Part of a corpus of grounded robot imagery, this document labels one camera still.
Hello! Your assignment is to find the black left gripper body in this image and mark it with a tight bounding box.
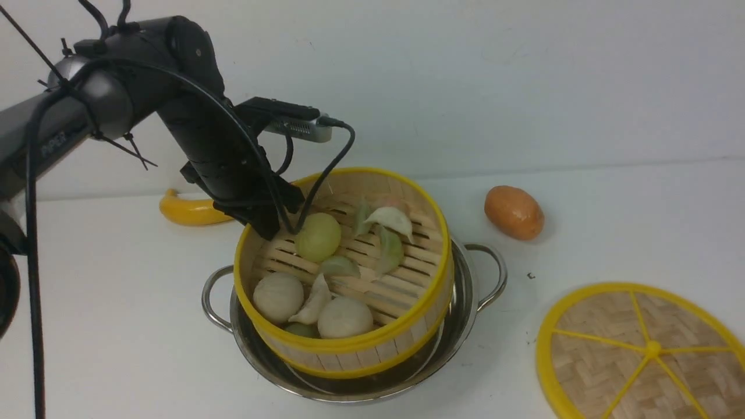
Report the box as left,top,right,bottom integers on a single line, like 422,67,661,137
157,93,305,240

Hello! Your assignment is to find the yellow-rimmed bamboo steamer basket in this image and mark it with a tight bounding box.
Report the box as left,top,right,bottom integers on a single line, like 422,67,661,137
234,167,455,379

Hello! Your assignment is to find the yellow-rimmed bamboo steamer lid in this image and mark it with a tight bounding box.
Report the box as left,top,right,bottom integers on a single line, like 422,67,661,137
535,283,744,418

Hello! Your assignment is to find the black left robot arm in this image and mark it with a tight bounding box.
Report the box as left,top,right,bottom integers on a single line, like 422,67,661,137
2,16,308,239

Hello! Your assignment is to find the stainless steel pot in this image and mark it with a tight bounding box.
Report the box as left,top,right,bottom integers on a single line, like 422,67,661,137
201,239,508,405

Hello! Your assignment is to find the yellow toy banana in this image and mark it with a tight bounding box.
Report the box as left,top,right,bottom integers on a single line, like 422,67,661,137
159,189,233,226

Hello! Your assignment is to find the yellow steamed bun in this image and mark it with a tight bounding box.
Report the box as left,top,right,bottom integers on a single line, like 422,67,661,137
295,212,342,264

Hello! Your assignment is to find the white steamed bun left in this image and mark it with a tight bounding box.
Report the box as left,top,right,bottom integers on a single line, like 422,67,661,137
253,272,305,325

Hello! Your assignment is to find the white steamed bun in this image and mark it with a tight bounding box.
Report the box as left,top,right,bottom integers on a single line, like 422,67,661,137
253,272,305,325
317,296,374,339

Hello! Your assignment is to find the small green dumpling left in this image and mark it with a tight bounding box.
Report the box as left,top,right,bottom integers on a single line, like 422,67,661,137
352,196,373,239

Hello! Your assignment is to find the green dumpling in middle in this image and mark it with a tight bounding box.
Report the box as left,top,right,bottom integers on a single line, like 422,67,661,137
319,255,361,279

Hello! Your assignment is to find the white dumpling in front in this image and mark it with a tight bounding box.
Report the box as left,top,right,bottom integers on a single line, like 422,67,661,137
288,273,332,325

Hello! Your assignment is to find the white dumpling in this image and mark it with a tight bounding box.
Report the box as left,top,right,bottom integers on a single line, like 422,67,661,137
364,206,413,242
288,273,332,325

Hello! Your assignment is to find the pink dumpling at back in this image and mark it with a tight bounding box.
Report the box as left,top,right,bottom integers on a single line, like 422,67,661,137
372,194,410,215

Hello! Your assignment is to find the white dumpling at back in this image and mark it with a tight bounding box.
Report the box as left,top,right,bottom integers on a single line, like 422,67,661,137
364,206,413,242

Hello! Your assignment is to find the green dumpling at back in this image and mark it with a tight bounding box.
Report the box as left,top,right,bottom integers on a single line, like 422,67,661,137
375,225,405,278

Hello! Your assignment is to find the white steamed bun right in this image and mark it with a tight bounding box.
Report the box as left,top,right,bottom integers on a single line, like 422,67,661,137
317,296,374,339

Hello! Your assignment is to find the brown toy potato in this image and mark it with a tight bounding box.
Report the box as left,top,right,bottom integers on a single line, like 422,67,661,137
484,185,545,242

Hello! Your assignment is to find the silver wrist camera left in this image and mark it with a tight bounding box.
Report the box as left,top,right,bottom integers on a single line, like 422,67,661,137
232,97,332,143

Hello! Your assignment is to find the black camera cable left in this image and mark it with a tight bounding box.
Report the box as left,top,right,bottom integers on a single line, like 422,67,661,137
23,57,356,419

